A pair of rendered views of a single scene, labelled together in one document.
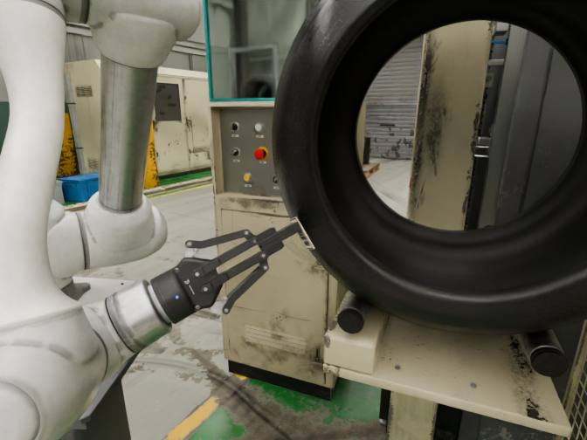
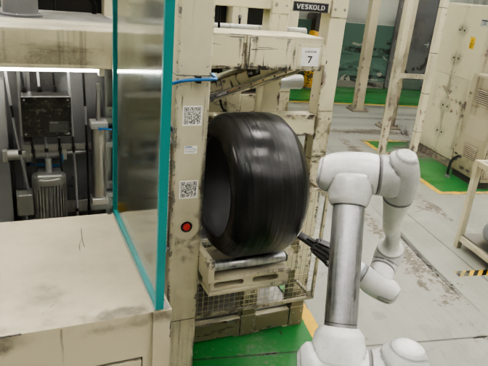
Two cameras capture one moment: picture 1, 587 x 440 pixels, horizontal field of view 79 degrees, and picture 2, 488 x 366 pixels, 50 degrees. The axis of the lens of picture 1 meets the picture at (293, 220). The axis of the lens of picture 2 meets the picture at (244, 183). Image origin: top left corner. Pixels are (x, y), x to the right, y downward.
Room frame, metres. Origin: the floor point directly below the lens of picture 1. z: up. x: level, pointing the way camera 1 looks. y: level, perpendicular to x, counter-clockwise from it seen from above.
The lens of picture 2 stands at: (2.10, 1.13, 1.97)
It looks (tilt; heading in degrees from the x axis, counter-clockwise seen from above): 21 degrees down; 224
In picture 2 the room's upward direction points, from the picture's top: 5 degrees clockwise
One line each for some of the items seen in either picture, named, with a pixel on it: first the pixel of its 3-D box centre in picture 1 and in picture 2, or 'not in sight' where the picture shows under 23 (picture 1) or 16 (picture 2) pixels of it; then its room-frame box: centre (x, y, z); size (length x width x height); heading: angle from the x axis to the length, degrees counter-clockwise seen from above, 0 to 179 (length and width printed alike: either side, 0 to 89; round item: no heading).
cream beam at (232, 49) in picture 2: not in sight; (250, 49); (0.41, -0.52, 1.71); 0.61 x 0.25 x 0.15; 159
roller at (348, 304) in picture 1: (368, 278); (248, 261); (0.68, -0.16, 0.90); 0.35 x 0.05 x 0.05; 159
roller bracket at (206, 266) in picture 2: not in sight; (196, 250); (0.80, -0.35, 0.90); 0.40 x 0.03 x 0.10; 69
